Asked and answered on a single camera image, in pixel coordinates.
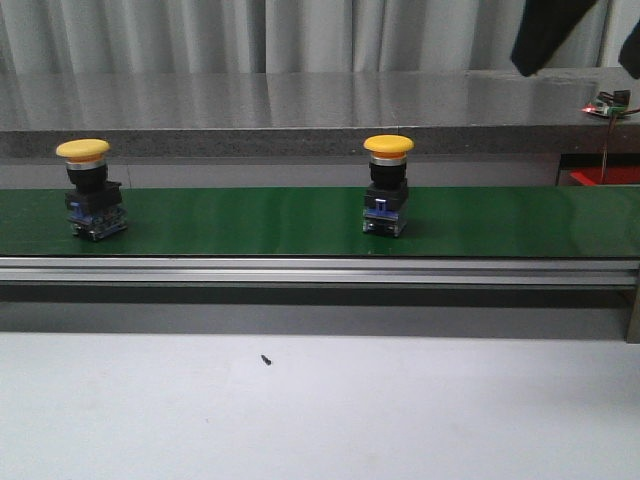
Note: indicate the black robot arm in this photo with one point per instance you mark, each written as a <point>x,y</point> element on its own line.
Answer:
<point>577,34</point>

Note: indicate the yellow mushroom push button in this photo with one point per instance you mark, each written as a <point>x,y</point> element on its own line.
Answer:
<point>385,200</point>
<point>95,204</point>

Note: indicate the green conveyor belt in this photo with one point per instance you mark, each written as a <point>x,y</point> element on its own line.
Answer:
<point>530,222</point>

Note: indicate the grey stone back bench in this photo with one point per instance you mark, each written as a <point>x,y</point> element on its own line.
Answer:
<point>313,114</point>

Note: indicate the red plastic bin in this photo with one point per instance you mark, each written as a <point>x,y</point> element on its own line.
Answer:
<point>627,175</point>

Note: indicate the small green circuit board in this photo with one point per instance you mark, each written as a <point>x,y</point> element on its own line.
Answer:
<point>607,105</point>

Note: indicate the grey conveyor support leg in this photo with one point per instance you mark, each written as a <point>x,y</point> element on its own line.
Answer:
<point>632,297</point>

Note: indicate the grey curtain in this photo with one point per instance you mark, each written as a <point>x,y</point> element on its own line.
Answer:
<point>256,36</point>

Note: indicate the aluminium conveyor side rail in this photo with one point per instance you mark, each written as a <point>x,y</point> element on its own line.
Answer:
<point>536,272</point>

